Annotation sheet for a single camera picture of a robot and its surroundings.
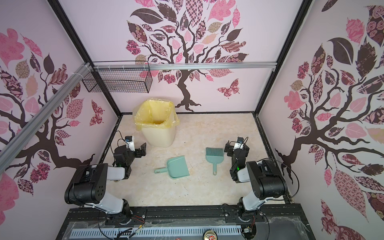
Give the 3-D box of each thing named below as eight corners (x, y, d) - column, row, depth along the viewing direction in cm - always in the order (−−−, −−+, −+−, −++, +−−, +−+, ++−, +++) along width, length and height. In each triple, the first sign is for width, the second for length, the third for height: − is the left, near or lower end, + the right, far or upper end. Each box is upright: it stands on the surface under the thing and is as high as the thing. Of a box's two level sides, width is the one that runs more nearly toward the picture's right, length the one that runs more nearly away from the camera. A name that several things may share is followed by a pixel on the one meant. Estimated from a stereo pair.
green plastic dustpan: (156, 183, 87) (155, 182, 85) (154, 163, 95) (154, 161, 93) (189, 175, 90) (189, 173, 88) (185, 156, 98) (185, 154, 96)
